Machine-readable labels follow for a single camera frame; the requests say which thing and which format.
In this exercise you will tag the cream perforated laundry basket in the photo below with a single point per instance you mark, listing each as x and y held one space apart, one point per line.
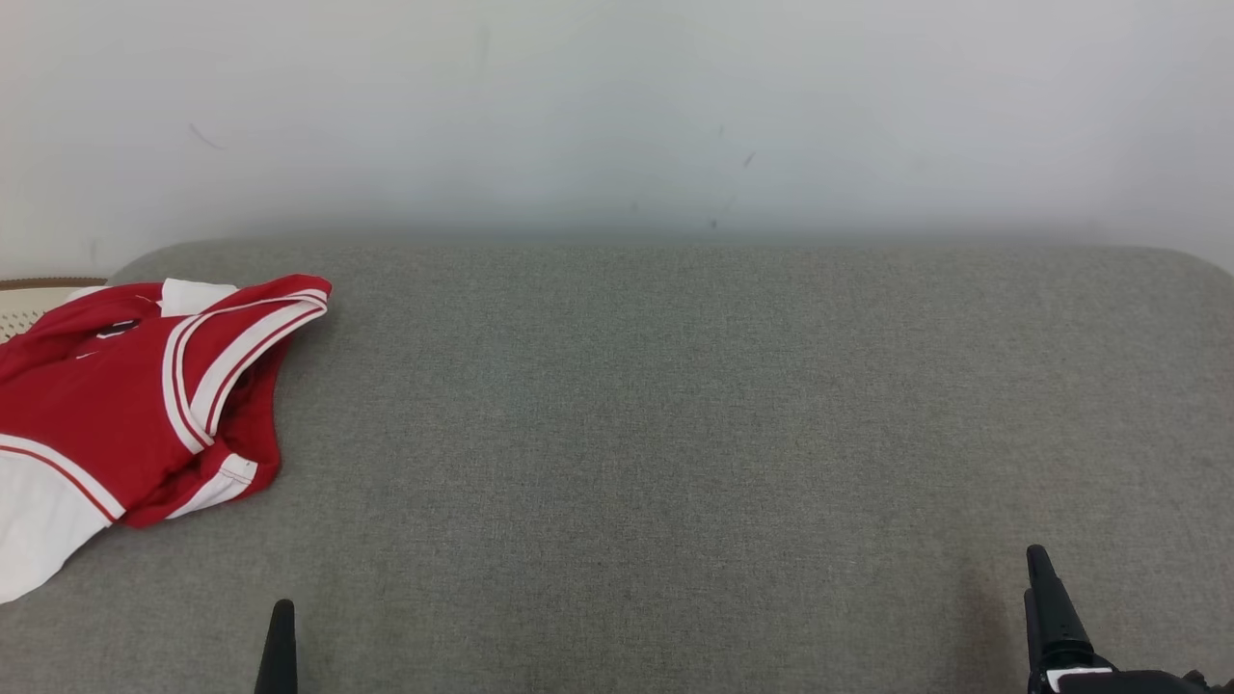
24 306

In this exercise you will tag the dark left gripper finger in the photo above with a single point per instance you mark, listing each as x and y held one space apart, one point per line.
278 655

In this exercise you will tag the red basketball jersey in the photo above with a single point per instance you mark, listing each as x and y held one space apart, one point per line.
87 414

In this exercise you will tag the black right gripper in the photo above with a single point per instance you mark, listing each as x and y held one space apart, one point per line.
1147 684

